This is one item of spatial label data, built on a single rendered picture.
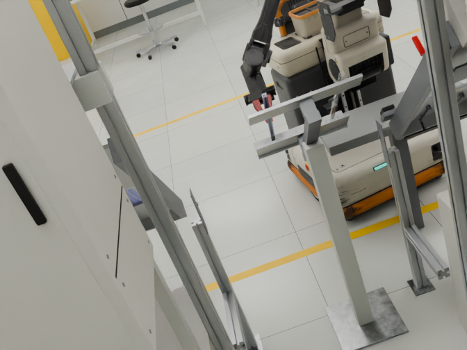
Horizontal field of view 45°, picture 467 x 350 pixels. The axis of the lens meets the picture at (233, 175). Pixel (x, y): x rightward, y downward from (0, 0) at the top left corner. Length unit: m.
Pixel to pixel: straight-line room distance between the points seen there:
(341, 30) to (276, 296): 1.16
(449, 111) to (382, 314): 1.10
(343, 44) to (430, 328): 1.17
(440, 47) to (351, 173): 1.37
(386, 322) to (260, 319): 0.52
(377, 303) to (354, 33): 1.10
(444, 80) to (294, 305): 1.36
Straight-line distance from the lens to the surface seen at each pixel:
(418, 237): 2.12
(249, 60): 1.73
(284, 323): 2.38
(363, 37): 2.49
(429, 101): 1.84
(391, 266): 2.49
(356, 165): 2.64
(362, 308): 2.21
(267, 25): 1.82
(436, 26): 1.31
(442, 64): 1.34
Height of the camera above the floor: 1.66
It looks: 29 degrees down
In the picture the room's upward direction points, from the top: 21 degrees counter-clockwise
